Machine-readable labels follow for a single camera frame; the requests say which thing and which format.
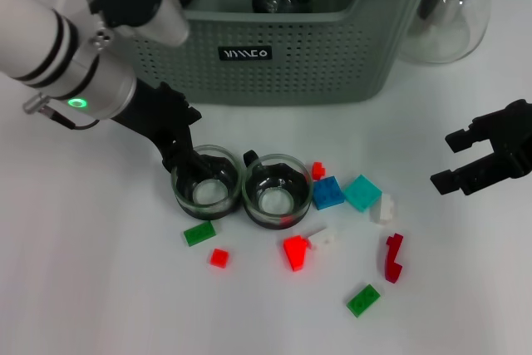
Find grey-green perforated storage bin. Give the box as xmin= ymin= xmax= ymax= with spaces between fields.
xmin=62 ymin=0 xmax=446 ymax=107

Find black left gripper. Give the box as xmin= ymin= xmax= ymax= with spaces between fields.
xmin=109 ymin=79 xmax=212 ymax=178

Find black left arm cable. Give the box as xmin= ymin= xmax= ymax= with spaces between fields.
xmin=22 ymin=92 xmax=103 ymax=131

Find glass carafe with black lid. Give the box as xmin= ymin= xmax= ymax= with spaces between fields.
xmin=398 ymin=0 xmax=500 ymax=65

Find teal square brick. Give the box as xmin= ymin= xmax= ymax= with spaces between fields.
xmin=342 ymin=174 xmax=383 ymax=213

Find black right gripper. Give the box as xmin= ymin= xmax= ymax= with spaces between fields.
xmin=429 ymin=98 xmax=532 ymax=197

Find dark red curved brick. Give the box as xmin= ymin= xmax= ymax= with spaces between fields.
xmin=384 ymin=233 xmax=406 ymax=284

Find blue square brick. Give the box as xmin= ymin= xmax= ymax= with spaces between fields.
xmin=312 ymin=175 xmax=346 ymax=211

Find white chunky brick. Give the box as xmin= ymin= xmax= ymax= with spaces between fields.
xmin=369 ymin=193 xmax=398 ymax=227

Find large red sloped brick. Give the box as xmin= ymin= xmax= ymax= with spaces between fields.
xmin=283 ymin=235 xmax=312 ymax=273

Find small red square brick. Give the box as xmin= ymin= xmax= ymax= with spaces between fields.
xmin=207 ymin=248 xmax=230 ymax=269

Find white long brick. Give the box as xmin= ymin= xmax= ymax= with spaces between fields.
xmin=306 ymin=225 xmax=339 ymax=252

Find green flat two-stud brick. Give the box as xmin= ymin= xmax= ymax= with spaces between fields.
xmin=182 ymin=221 xmax=219 ymax=248
xmin=345 ymin=284 xmax=382 ymax=318

